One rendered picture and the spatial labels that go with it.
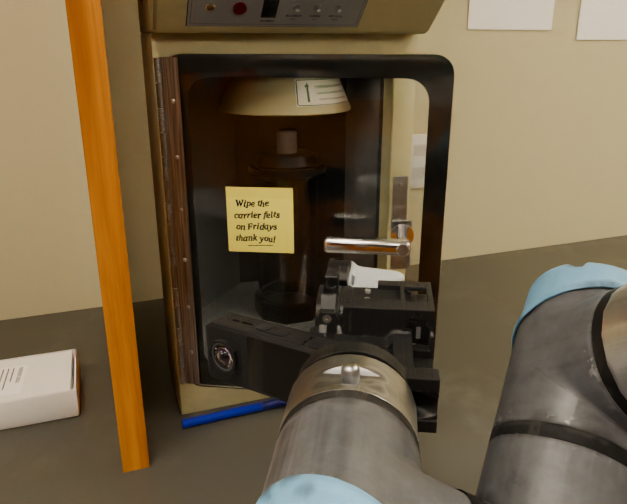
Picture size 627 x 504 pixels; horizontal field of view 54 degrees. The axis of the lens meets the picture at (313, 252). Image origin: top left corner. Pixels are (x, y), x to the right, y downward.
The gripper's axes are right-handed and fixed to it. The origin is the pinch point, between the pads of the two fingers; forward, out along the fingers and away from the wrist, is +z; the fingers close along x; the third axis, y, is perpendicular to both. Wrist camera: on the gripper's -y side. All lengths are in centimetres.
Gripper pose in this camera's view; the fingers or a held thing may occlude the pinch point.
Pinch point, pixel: (342, 279)
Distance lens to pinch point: 55.5
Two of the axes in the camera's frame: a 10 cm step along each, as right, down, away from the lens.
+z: 1.2, -3.3, 9.4
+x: 0.0, -9.4, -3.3
